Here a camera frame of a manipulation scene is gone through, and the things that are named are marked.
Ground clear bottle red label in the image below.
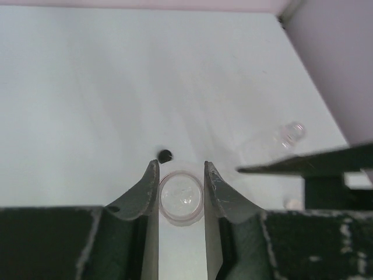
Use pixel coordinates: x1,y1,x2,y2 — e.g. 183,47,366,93
159,170,204,227

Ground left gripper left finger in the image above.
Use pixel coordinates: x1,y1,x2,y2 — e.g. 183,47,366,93
1,160,160,279

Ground tall clear empty bottle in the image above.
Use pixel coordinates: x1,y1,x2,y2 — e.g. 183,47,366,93
238,121,307,167

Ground black bottle cap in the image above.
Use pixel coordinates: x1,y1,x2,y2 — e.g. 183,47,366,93
157,149,173,164

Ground white bottle cap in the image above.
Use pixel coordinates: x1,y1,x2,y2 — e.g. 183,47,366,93
284,198,303,211

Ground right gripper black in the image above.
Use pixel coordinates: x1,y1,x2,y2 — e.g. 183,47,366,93
237,143,372,211

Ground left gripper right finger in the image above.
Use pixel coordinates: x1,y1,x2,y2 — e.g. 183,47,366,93
204,162,372,279

